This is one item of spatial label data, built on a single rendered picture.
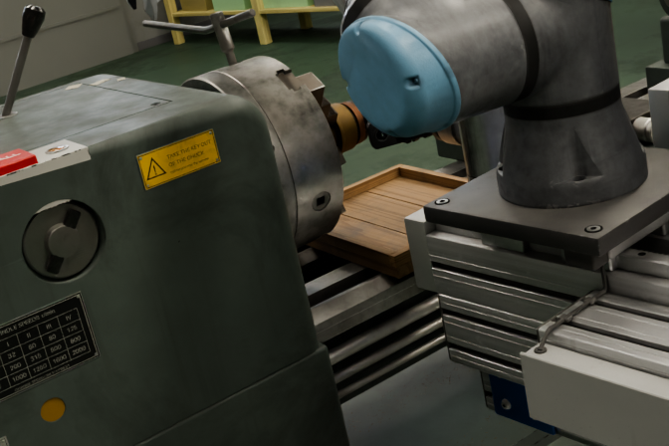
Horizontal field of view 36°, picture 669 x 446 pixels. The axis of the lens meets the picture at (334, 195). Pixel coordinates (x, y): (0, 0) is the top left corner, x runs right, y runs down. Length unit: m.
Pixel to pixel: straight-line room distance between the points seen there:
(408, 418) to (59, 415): 0.77
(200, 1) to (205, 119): 8.35
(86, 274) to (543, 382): 0.60
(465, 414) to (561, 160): 0.95
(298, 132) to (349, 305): 0.29
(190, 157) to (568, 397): 0.60
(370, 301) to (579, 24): 0.77
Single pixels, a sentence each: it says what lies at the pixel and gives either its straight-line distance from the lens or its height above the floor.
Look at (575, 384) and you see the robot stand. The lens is 0.93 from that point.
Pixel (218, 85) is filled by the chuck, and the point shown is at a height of 1.23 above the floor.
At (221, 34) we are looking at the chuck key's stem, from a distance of 1.66.
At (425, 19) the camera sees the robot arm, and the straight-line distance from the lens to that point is 0.93.
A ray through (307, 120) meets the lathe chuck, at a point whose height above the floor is 1.15.
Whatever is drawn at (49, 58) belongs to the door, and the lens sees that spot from 9.76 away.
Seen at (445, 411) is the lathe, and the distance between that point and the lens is 1.91.
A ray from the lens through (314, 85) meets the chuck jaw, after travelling 1.62.
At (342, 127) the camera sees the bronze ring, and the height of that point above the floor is 1.09.
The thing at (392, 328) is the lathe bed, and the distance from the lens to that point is 1.69.
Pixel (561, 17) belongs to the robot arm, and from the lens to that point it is 0.98.
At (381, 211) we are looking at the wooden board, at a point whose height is 0.89.
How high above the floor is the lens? 1.54
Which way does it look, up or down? 19 degrees down
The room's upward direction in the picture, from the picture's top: 12 degrees counter-clockwise
